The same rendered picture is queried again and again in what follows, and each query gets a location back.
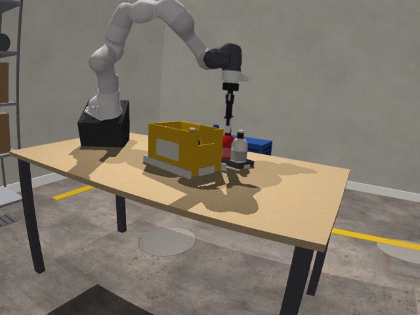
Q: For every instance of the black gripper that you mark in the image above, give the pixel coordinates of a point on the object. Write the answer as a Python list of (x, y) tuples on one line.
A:
[(230, 87)]

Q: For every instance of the red bottle with pale label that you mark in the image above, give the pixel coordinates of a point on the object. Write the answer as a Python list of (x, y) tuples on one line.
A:
[(226, 145)]

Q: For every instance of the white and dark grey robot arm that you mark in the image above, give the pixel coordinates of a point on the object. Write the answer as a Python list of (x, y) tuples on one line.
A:
[(106, 104)]

